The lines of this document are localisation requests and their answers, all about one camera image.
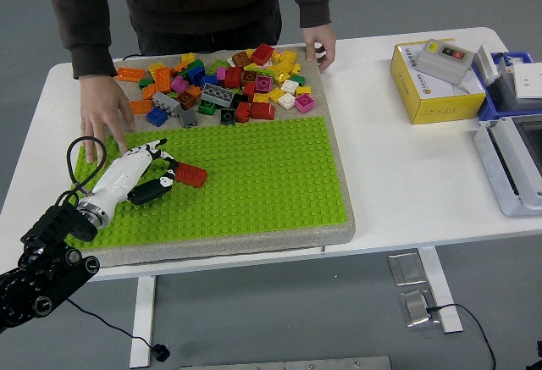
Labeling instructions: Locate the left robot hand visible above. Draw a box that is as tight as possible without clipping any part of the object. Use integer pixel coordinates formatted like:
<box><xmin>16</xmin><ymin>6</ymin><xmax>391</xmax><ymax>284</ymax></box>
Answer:
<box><xmin>86</xmin><ymin>137</ymin><xmax>180</xmax><ymax>222</ymax></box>

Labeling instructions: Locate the person's right hand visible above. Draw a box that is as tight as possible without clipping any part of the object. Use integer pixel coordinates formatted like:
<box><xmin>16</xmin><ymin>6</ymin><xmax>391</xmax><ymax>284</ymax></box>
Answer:
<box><xmin>79</xmin><ymin>74</ymin><xmax>136</xmax><ymax>164</ymax></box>

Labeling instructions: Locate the person's left hand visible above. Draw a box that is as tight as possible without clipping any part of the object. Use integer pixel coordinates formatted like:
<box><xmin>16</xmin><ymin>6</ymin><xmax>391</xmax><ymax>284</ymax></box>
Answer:
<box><xmin>301</xmin><ymin>23</ymin><xmax>338</xmax><ymax>73</ymax></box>

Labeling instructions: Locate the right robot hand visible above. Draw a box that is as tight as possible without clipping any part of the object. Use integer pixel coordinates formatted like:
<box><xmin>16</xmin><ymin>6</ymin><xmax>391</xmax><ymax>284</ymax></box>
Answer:
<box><xmin>524</xmin><ymin>340</ymin><xmax>542</xmax><ymax>370</ymax></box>

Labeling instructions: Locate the red long toy brick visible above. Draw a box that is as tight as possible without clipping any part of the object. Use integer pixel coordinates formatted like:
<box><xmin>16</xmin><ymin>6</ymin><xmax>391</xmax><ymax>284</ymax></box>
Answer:
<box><xmin>174</xmin><ymin>161</ymin><xmax>209</xmax><ymax>190</ymax></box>

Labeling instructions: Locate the green studded baseplate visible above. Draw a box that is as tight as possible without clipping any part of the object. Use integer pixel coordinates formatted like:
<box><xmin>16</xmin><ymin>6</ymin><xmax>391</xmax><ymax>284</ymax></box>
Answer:
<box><xmin>69</xmin><ymin>116</ymin><xmax>349</xmax><ymax>249</ymax></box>

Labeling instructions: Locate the grey foam mat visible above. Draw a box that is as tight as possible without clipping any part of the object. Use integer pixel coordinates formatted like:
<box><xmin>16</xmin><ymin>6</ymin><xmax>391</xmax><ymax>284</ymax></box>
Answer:
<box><xmin>86</xmin><ymin>45</ymin><xmax>357</xmax><ymax>268</ymax></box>

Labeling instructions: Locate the orange long toy brick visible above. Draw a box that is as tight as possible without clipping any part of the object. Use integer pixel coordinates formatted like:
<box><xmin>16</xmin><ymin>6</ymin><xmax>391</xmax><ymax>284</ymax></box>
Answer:
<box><xmin>153</xmin><ymin>66</ymin><xmax>172</xmax><ymax>93</ymax></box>
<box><xmin>114</xmin><ymin>67</ymin><xmax>147</xmax><ymax>83</ymax></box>
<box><xmin>129</xmin><ymin>99</ymin><xmax>153</xmax><ymax>116</ymax></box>

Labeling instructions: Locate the light grey long toy brick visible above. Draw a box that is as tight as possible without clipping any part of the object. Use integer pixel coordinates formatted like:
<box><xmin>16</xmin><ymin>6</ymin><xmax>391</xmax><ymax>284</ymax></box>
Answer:
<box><xmin>151</xmin><ymin>91</ymin><xmax>183</xmax><ymax>118</ymax></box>

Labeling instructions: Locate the silver floor plate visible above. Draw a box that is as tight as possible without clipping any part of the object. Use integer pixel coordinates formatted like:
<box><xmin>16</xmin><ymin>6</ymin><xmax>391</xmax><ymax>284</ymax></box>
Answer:
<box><xmin>397</xmin><ymin>289</ymin><xmax>441</xmax><ymax>328</ymax></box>
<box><xmin>388</xmin><ymin>251</ymin><xmax>427</xmax><ymax>287</ymax></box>

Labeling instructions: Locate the white table leg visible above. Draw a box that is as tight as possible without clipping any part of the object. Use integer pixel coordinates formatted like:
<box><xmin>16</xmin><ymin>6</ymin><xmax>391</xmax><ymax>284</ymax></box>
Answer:
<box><xmin>129</xmin><ymin>274</ymin><xmax>158</xmax><ymax>369</ymax></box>
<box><xmin>417</xmin><ymin>246</ymin><xmax>464</xmax><ymax>334</ymax></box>

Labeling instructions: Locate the white table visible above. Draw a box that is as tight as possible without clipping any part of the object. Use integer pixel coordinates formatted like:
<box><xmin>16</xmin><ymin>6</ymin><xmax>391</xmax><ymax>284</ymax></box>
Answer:
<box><xmin>0</xmin><ymin>26</ymin><xmax>542</xmax><ymax>290</ymax></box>

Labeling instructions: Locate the yellow cardboard box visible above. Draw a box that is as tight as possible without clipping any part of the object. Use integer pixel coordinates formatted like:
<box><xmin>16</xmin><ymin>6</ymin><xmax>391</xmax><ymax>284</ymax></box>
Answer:
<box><xmin>390</xmin><ymin>39</ymin><xmax>487</xmax><ymax>125</ymax></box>

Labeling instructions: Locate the white plastic component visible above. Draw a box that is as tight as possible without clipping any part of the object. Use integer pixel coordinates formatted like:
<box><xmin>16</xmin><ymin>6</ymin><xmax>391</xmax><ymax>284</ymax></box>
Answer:
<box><xmin>473</xmin><ymin>44</ymin><xmax>501</xmax><ymax>87</ymax></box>

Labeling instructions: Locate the blue plastic bin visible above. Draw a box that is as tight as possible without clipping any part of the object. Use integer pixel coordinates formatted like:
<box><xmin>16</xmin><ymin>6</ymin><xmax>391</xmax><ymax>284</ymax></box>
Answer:
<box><xmin>472</xmin><ymin>51</ymin><xmax>542</xmax><ymax>124</ymax></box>

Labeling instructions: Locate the dark grey plastic component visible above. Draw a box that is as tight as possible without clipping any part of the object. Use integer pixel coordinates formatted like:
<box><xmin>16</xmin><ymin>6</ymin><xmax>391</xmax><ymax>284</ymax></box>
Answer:
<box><xmin>490</xmin><ymin>57</ymin><xmax>520</xmax><ymax>111</ymax></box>

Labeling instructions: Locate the light grey junction box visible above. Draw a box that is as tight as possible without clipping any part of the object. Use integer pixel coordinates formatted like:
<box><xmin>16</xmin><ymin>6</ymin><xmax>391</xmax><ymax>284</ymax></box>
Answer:
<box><xmin>473</xmin><ymin>113</ymin><xmax>542</xmax><ymax>218</ymax></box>

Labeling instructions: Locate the metal floor strip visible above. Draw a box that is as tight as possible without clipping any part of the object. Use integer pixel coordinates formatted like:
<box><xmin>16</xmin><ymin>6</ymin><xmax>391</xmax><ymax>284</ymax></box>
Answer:
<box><xmin>180</xmin><ymin>356</ymin><xmax>393</xmax><ymax>370</ymax></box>

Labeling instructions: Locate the black floor cable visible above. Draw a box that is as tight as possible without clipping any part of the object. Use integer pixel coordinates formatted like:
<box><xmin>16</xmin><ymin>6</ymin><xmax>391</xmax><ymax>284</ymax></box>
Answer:
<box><xmin>425</xmin><ymin>303</ymin><xmax>497</xmax><ymax>370</ymax></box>

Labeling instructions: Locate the grey switch box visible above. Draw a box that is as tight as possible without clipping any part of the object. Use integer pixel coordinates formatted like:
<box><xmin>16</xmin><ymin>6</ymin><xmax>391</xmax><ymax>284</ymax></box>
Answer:
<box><xmin>417</xmin><ymin>38</ymin><xmax>474</xmax><ymax>86</ymax></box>

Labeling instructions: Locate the white wall socket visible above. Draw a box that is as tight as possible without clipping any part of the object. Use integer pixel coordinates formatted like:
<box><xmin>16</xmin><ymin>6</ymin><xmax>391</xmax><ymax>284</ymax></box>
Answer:
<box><xmin>512</xmin><ymin>63</ymin><xmax>542</xmax><ymax>100</ymax></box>

